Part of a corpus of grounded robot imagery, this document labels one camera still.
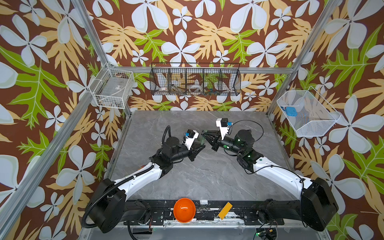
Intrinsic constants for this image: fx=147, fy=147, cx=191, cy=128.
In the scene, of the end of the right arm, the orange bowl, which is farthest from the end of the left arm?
the orange bowl

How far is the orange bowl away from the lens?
2.36ft

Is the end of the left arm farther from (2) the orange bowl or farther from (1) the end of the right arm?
(2) the orange bowl
